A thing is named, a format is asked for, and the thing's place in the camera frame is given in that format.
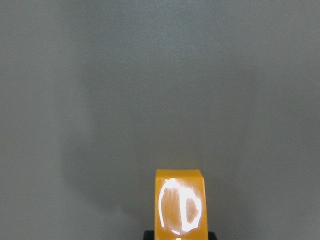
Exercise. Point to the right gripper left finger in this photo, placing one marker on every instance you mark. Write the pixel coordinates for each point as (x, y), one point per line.
(149, 235)

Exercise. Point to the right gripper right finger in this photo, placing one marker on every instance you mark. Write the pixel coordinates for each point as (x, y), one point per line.
(212, 236)

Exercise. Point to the orange trapezoid block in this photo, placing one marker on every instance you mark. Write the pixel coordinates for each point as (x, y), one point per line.
(180, 207)

